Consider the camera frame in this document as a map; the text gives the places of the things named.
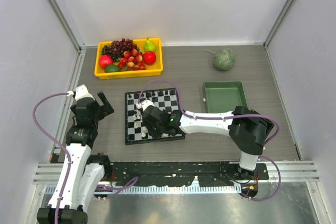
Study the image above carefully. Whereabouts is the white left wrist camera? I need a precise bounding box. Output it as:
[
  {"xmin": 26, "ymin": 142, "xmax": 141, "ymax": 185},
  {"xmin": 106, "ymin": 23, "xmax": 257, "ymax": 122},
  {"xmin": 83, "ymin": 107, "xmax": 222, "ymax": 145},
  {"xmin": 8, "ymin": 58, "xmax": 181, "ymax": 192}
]
[{"xmin": 67, "ymin": 84, "xmax": 93, "ymax": 101}]

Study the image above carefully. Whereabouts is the black white chessboard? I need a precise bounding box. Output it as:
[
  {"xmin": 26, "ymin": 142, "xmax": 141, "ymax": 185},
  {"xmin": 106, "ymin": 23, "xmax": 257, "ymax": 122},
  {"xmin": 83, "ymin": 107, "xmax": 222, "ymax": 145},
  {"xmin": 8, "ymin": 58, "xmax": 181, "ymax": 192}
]
[{"xmin": 124, "ymin": 88, "xmax": 185, "ymax": 145}]

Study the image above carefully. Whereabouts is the red apple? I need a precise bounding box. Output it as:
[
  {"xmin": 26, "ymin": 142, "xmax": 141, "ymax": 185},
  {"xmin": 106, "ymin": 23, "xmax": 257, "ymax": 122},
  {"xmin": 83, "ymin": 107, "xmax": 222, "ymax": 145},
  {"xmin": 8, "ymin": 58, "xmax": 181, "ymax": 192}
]
[
  {"xmin": 143, "ymin": 51, "xmax": 156, "ymax": 65},
  {"xmin": 99, "ymin": 55, "xmax": 114, "ymax": 69}
]

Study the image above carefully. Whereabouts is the green plastic tray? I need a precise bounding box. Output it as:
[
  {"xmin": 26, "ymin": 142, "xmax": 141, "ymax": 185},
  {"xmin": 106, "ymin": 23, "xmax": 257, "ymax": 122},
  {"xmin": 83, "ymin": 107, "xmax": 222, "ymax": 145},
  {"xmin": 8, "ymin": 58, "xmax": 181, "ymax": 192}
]
[{"xmin": 203, "ymin": 81, "xmax": 248, "ymax": 113}]

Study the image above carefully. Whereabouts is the yellow plastic fruit bin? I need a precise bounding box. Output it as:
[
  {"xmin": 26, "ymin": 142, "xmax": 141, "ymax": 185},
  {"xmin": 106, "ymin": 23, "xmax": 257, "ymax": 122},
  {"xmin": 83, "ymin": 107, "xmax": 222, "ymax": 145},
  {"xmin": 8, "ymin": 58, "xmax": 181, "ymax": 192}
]
[{"xmin": 94, "ymin": 38, "xmax": 163, "ymax": 80}]

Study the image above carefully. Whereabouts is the red cherry cluster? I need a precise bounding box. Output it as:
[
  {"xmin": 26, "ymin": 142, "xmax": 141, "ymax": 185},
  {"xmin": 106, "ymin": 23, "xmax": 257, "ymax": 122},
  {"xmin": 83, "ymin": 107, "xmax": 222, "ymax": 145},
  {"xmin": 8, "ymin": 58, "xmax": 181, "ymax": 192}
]
[{"xmin": 117, "ymin": 49, "xmax": 146, "ymax": 71}]

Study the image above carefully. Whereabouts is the green lime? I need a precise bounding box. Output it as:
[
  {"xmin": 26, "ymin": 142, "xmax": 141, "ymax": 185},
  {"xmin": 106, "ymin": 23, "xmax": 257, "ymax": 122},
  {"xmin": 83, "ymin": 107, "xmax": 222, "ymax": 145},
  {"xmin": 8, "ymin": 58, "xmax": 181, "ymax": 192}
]
[{"xmin": 105, "ymin": 65, "xmax": 121, "ymax": 73}]

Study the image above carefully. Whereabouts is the dark red grape bunch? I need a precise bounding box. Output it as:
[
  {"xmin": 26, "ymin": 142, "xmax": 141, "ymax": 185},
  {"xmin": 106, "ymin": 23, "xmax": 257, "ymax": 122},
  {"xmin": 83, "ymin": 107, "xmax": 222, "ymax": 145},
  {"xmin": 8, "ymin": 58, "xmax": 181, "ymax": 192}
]
[{"xmin": 101, "ymin": 38, "xmax": 140, "ymax": 62}]

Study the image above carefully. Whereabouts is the red apple right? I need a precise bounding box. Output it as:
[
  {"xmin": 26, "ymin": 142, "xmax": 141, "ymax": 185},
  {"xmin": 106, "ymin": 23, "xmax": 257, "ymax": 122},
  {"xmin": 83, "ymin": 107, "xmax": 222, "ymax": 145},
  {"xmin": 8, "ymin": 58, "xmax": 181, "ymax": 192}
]
[{"xmin": 143, "ymin": 51, "xmax": 156, "ymax": 65}]

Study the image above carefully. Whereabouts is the red apple left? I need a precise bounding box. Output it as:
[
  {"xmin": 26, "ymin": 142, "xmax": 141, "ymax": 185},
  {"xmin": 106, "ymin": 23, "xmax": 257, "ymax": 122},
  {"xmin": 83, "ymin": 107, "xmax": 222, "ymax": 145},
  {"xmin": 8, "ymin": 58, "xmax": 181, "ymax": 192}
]
[{"xmin": 99, "ymin": 55, "xmax": 114, "ymax": 69}]

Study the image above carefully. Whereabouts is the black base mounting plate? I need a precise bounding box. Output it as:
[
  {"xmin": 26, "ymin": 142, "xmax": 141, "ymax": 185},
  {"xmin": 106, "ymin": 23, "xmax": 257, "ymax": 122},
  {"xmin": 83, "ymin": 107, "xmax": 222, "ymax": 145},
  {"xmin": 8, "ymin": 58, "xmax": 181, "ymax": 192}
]
[{"xmin": 101, "ymin": 162, "xmax": 269, "ymax": 187}]

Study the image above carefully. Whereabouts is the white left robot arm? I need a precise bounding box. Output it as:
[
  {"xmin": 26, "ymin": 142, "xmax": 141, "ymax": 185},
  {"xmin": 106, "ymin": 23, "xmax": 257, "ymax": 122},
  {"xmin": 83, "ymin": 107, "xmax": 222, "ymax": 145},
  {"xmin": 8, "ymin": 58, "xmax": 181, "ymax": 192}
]
[{"xmin": 37, "ymin": 85, "xmax": 114, "ymax": 223}]

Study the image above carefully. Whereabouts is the green pear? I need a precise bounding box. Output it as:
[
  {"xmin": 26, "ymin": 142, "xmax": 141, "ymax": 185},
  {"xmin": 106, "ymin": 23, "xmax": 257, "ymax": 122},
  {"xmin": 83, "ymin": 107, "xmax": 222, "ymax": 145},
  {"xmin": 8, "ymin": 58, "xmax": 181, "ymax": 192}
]
[{"xmin": 143, "ymin": 38, "xmax": 156, "ymax": 52}]

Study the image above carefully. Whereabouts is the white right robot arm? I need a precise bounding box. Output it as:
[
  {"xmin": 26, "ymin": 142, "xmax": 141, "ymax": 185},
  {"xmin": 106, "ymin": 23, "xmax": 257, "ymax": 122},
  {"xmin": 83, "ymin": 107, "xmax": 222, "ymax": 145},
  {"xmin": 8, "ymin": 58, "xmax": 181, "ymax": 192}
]
[{"xmin": 136, "ymin": 100, "xmax": 279, "ymax": 179}]

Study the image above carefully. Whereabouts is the green round melon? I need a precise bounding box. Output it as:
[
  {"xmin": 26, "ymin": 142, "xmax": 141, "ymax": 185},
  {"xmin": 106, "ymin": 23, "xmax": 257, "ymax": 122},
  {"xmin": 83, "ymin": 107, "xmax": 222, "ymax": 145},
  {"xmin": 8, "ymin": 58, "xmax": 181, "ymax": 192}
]
[{"xmin": 206, "ymin": 48, "xmax": 236, "ymax": 71}]

